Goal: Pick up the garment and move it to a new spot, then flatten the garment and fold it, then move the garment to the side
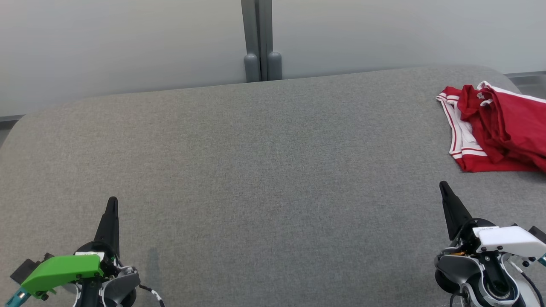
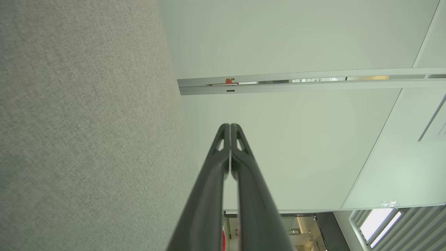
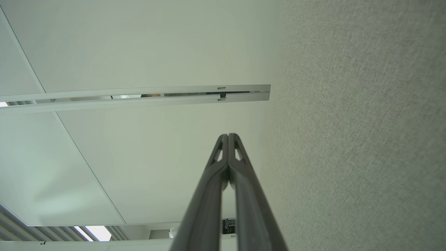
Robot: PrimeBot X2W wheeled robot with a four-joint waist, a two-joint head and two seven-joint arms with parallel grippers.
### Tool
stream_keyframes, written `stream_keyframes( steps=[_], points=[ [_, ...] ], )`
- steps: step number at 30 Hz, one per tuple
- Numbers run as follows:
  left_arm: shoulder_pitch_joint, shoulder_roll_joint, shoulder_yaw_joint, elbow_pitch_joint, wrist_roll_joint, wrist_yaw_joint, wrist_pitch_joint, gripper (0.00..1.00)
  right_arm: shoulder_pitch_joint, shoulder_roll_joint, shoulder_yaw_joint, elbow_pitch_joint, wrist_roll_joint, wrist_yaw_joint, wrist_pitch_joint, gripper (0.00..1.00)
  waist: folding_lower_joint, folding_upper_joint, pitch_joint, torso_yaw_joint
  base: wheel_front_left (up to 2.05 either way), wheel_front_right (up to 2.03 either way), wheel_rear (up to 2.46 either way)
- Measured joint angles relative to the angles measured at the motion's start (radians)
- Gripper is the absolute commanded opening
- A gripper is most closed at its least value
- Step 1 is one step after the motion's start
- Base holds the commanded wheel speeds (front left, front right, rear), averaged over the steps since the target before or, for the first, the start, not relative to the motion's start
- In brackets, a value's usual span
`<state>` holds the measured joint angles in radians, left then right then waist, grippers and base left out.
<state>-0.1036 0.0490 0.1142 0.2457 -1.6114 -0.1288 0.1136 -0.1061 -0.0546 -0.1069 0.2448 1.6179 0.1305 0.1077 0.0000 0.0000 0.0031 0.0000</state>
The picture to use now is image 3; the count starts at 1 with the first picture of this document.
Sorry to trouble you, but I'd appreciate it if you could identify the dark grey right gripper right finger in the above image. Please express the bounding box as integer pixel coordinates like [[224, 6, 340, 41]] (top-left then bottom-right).
[[228, 133, 289, 251]]

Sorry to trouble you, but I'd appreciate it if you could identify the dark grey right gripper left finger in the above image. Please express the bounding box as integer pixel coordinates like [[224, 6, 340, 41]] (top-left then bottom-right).
[[170, 134, 229, 251]]

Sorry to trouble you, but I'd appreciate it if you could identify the grey partition post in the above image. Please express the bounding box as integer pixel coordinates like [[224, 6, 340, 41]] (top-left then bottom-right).
[[0, 84, 271, 114]]

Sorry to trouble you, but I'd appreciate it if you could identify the bright ceiling light panel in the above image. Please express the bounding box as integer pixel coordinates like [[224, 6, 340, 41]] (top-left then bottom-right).
[[74, 226, 112, 242]]

